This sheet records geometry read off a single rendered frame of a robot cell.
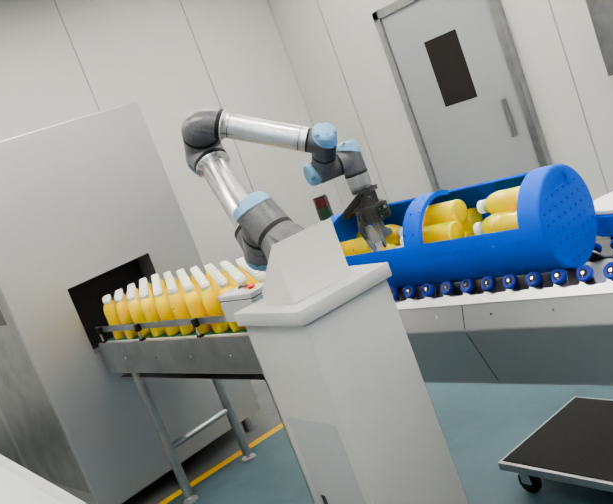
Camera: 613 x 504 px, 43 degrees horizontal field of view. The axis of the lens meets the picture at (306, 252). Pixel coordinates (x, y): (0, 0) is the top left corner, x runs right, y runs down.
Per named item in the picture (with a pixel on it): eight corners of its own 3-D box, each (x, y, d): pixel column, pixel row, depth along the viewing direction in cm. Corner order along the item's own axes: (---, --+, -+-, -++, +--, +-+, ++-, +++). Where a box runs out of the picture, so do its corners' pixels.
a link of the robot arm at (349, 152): (327, 148, 246) (350, 139, 249) (339, 180, 248) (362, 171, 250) (336, 145, 239) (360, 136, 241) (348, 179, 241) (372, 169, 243)
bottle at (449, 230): (466, 230, 230) (419, 239, 245) (453, 216, 227) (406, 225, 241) (458, 249, 227) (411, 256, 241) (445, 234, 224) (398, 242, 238)
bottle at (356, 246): (342, 241, 269) (378, 233, 254) (347, 260, 269) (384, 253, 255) (327, 245, 265) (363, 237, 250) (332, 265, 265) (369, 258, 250)
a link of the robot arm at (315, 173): (301, 152, 236) (333, 139, 239) (301, 175, 246) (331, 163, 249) (313, 169, 233) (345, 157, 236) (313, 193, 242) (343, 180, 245)
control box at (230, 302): (260, 319, 263) (249, 292, 262) (227, 322, 278) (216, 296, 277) (280, 307, 269) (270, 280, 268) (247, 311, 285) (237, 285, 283)
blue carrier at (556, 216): (561, 287, 199) (525, 184, 194) (334, 307, 265) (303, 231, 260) (608, 244, 217) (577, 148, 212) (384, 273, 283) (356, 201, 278)
